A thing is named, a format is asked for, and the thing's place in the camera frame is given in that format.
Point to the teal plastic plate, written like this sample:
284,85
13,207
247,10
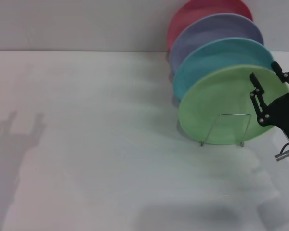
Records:
207,65

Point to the green plastic plate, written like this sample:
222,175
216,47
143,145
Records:
219,101

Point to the purple plastic plate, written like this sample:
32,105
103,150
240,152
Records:
219,29

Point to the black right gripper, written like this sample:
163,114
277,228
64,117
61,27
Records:
286,113

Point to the pink plastic plate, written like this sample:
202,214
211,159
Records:
195,14

